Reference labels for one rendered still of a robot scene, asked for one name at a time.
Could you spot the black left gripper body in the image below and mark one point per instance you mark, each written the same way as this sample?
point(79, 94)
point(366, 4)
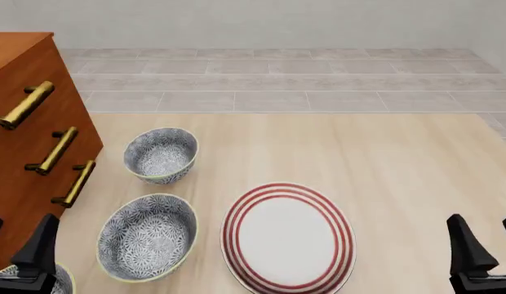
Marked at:
point(16, 285)

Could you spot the small patterned grey bowl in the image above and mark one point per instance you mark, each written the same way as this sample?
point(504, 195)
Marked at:
point(161, 157)

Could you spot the large patterned grey bowl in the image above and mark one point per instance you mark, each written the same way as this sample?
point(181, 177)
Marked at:
point(147, 237)

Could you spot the white plate with red rings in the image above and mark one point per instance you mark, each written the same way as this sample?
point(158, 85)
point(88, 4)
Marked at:
point(287, 242)

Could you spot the wooden cabinet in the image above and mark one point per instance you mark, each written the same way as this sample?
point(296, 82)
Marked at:
point(20, 58)

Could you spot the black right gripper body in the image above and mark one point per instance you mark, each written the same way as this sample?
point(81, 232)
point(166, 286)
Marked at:
point(485, 284)

